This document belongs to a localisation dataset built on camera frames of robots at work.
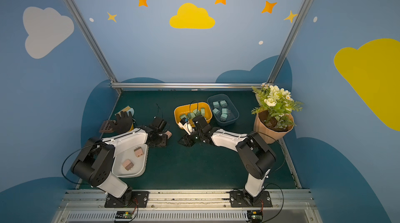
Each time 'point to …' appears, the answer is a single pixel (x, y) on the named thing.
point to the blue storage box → (232, 117)
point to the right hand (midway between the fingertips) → (182, 138)
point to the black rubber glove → (124, 123)
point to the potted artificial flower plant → (274, 115)
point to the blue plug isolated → (225, 110)
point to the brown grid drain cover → (107, 126)
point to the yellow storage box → (185, 113)
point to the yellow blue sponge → (127, 109)
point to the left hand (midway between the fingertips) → (162, 139)
